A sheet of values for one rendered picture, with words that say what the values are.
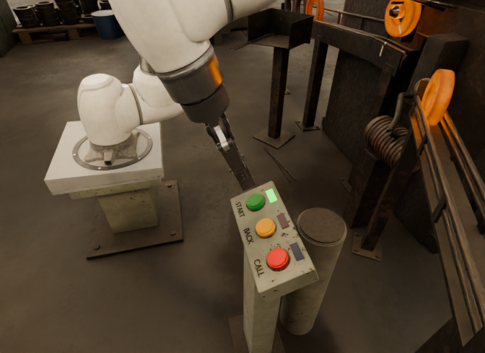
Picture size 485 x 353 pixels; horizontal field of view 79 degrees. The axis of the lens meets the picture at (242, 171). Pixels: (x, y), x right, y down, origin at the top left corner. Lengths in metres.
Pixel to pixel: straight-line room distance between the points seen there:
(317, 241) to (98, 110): 0.79
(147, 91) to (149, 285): 0.73
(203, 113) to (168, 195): 1.11
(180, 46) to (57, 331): 1.12
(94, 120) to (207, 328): 0.81
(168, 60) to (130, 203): 0.96
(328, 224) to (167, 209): 0.91
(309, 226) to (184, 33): 0.52
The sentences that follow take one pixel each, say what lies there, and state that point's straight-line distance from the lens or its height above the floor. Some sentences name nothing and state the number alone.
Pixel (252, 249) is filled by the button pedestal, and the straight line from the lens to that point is 0.60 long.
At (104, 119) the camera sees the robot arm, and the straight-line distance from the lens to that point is 1.10.
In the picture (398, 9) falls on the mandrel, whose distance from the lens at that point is 1.35.
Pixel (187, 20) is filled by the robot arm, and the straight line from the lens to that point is 0.40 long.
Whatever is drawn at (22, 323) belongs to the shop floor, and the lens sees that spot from 1.41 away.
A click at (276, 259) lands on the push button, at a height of 0.61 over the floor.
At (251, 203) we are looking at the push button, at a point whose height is 0.61.
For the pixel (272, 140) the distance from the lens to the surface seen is 1.91.
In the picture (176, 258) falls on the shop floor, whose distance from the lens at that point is 1.32.
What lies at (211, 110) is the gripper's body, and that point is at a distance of 0.46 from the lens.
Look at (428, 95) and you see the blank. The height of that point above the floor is 0.70.
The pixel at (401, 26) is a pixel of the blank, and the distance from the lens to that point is 1.36.
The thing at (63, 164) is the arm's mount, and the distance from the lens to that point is 1.23.
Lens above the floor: 1.08
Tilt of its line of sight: 40 degrees down
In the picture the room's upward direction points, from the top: straight up
